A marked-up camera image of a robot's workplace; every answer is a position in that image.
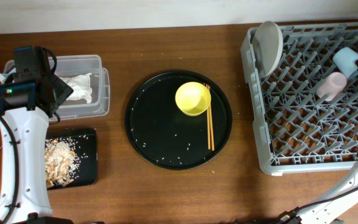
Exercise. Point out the grey round plate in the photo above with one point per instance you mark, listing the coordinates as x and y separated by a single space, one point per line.
268 45

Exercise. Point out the round black serving tray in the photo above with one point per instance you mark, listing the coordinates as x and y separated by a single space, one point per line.
167 137

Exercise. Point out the yellow plastic bowl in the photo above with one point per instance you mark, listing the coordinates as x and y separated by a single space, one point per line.
193 98

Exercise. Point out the peanut shells and rice waste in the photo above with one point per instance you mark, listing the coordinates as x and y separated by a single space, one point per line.
61 162

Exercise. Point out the pink plastic cup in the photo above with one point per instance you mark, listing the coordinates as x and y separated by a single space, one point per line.
332 86

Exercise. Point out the white paper napkin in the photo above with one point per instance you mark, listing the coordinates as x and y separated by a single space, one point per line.
81 85

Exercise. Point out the wooden chopstick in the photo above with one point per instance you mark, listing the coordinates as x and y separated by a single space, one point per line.
208 122
211 134

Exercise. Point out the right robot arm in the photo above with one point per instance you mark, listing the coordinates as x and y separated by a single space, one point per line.
329 206

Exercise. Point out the grey plastic dishwasher rack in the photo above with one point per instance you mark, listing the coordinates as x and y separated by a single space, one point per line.
296 130

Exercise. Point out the black rectangular food-waste tray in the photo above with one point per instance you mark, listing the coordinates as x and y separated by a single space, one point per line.
86 148

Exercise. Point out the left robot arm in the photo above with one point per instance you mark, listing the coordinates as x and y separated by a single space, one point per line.
28 99

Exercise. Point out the light blue plastic cup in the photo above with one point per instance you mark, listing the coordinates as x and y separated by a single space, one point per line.
345 60

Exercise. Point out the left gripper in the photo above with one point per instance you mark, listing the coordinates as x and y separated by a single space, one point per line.
65 91

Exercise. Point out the clear plastic waste bin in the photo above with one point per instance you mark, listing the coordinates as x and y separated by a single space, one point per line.
71 66

